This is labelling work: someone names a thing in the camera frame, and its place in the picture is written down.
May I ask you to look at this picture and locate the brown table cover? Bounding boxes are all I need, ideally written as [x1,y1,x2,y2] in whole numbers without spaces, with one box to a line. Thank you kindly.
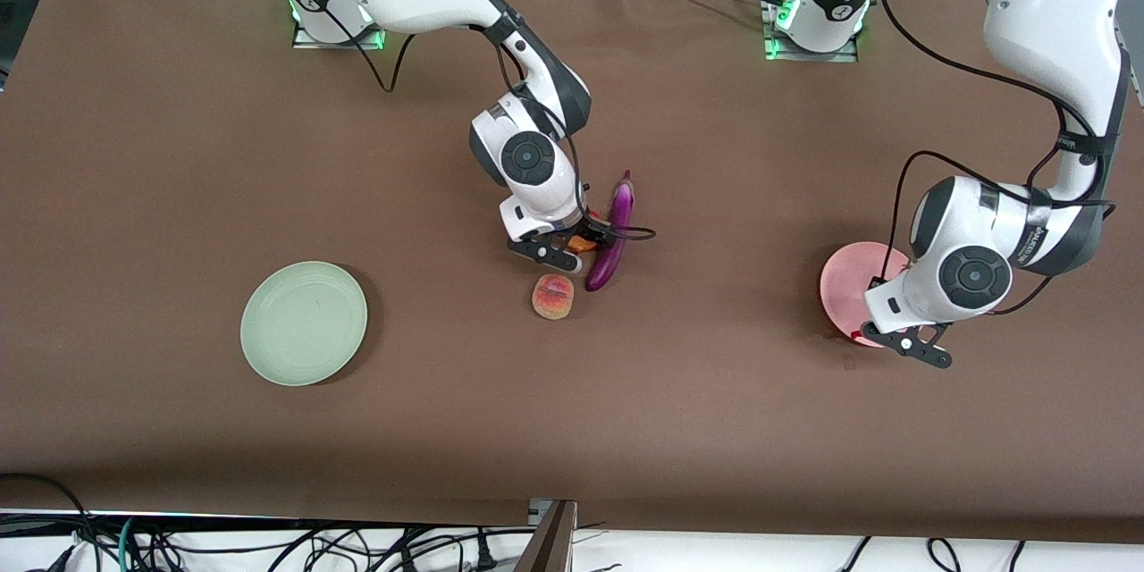
[0,0,1144,544]

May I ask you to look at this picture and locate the pale green plate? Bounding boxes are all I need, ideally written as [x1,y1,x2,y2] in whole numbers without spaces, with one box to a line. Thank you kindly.
[240,261,368,387]

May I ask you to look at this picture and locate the aluminium frame post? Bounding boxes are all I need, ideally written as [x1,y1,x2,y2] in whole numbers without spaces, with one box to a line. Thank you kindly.
[518,499,578,572]

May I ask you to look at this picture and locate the red apple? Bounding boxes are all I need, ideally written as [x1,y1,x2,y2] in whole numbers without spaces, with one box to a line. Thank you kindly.
[568,208,598,254]

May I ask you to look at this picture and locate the pink plate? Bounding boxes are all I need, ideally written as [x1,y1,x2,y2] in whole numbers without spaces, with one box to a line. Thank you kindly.
[820,241,914,349]

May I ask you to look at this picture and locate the purple eggplant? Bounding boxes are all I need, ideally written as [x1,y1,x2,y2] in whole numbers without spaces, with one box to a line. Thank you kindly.
[585,170,635,292]

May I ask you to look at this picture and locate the yellow pink peach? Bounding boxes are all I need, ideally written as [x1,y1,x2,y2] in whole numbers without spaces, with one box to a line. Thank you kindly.
[532,274,575,321]

